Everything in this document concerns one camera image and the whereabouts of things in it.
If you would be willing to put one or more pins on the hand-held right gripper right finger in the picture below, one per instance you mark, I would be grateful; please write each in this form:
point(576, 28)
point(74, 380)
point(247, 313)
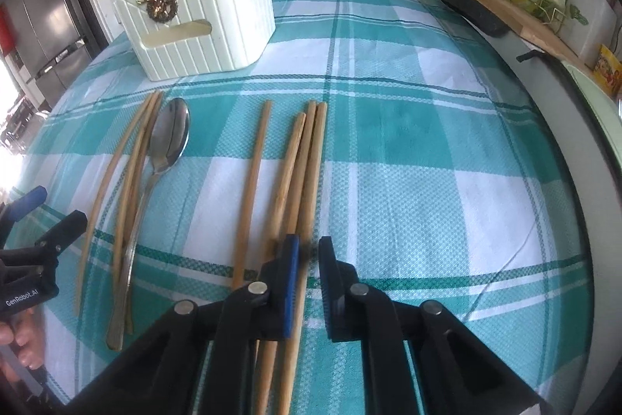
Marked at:
point(328, 288)

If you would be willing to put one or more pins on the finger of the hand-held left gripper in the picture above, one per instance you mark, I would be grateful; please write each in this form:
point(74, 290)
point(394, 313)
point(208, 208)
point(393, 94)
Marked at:
point(26, 203)
point(68, 228)

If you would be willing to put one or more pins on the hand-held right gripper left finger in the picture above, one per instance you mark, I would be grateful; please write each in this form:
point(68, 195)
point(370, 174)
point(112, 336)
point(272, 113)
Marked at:
point(290, 283)

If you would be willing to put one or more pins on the wooden chopstick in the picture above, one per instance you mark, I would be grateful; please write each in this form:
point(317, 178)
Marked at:
point(252, 191)
point(104, 187)
point(316, 172)
point(127, 196)
point(286, 181)
point(301, 172)

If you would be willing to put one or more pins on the silver metal spoon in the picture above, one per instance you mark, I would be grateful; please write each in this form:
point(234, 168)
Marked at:
point(170, 133)

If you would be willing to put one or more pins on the white ribbed utensil holder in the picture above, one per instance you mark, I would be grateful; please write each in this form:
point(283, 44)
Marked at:
point(218, 6)

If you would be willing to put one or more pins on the person's left hand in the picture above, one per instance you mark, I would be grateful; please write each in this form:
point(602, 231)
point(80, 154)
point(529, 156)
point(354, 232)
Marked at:
point(24, 344)

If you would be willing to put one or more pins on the teal plaid tablecloth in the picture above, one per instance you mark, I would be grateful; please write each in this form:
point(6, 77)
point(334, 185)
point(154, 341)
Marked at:
point(388, 128)

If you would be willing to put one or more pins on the stainless steel refrigerator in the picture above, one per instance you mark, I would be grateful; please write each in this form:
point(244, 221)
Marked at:
point(43, 16)

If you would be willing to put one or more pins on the wooden cutting board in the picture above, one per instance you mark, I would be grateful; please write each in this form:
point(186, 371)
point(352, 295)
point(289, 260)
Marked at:
point(529, 23)

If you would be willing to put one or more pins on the yellow snack packet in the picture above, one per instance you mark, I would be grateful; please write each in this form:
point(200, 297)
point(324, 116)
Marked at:
point(607, 70)

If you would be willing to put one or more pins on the white plastic container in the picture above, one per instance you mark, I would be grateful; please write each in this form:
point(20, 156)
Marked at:
point(590, 21)

